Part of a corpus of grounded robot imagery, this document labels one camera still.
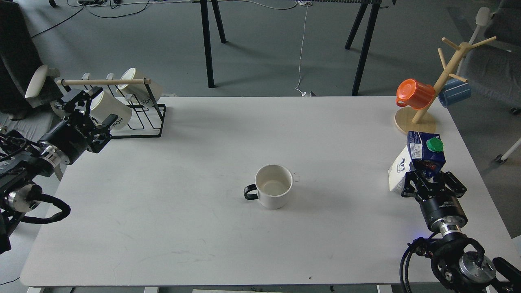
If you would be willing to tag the black wire mug rack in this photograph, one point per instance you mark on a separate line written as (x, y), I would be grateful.
(144, 122)

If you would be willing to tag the black trestle table legs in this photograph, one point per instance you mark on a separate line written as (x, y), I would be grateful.
(274, 49)

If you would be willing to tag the grey office chair left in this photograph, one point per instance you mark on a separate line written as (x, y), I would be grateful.
(19, 60)

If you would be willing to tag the orange plastic cup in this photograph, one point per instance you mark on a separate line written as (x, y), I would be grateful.
(414, 94)

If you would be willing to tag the blue white milk carton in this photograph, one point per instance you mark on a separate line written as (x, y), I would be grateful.
(424, 152)

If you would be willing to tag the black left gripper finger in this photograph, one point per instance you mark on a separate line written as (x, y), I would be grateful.
(77, 101)
(103, 128)

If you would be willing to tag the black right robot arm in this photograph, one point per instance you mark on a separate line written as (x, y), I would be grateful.
(457, 261)

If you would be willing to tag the cream mug front on rack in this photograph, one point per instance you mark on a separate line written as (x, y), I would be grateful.
(105, 104)

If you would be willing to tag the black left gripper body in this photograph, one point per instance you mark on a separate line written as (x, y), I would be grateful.
(73, 136)

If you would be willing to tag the cream mug on rack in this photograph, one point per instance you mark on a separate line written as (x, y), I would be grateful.
(140, 90)
(105, 104)

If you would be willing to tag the white mug black handle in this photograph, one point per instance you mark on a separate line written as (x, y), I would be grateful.
(272, 186)

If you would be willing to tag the wooden mug tree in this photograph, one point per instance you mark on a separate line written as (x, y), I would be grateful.
(408, 119)

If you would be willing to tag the cream mug rear on rack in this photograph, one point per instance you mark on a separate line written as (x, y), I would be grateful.
(140, 90)

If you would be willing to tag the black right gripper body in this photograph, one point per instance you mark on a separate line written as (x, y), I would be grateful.
(441, 210)

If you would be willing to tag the blue plastic cup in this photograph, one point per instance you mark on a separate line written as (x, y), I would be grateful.
(453, 92)

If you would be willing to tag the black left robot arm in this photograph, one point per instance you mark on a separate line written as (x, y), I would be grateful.
(22, 200)

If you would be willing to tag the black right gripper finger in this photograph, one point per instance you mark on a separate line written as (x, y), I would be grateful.
(454, 184)
(409, 185)

